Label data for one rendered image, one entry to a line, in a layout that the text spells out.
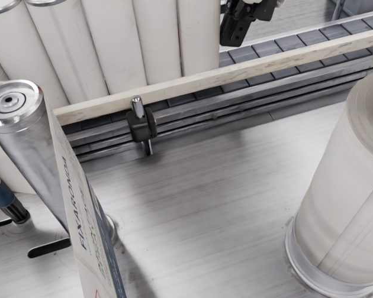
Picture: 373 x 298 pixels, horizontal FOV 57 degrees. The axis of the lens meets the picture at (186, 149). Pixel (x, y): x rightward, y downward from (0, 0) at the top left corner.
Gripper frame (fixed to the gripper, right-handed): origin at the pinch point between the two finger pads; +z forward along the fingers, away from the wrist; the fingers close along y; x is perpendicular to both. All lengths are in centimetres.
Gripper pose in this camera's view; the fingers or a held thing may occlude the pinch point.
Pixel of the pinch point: (233, 29)
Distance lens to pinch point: 47.3
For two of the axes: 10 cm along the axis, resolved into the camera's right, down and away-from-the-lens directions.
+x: 9.1, -0.4, 4.1
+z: -2.8, 6.7, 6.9
